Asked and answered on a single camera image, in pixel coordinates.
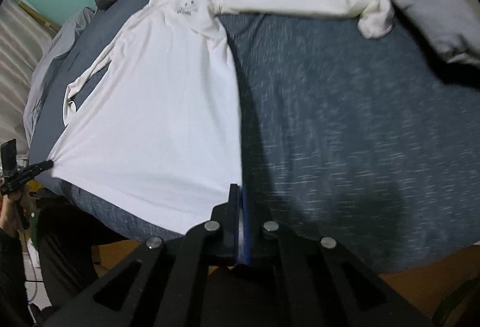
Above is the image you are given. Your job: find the white long-sleeve shirt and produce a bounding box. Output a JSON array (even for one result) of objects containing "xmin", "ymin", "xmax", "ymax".
[{"xmin": 49, "ymin": 0, "xmax": 393, "ymax": 234}]

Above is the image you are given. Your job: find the person's left hand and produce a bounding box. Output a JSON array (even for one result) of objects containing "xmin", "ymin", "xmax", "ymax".
[{"xmin": 1, "ymin": 191, "xmax": 32, "ymax": 238}]

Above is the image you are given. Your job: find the beige striped curtain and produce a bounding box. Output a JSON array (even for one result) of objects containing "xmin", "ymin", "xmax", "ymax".
[{"xmin": 1, "ymin": 0, "xmax": 52, "ymax": 159}]

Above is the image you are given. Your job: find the light grey crumpled sheet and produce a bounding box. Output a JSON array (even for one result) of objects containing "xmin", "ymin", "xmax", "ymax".
[{"xmin": 23, "ymin": 7, "xmax": 96, "ymax": 147}]

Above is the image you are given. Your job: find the blue patterned bed cover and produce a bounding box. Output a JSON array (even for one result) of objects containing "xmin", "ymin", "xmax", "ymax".
[{"xmin": 29, "ymin": 0, "xmax": 479, "ymax": 273}]

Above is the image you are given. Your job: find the light grey pillow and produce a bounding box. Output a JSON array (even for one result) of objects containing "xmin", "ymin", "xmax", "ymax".
[{"xmin": 355, "ymin": 0, "xmax": 480, "ymax": 88}]

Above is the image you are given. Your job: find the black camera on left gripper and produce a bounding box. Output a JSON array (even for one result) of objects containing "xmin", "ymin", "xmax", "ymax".
[{"xmin": 1, "ymin": 139, "xmax": 18, "ymax": 178}]

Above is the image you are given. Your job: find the wooden frame by wall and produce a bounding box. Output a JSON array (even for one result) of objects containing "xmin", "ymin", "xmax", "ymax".
[{"xmin": 17, "ymin": 0, "xmax": 60, "ymax": 34}]

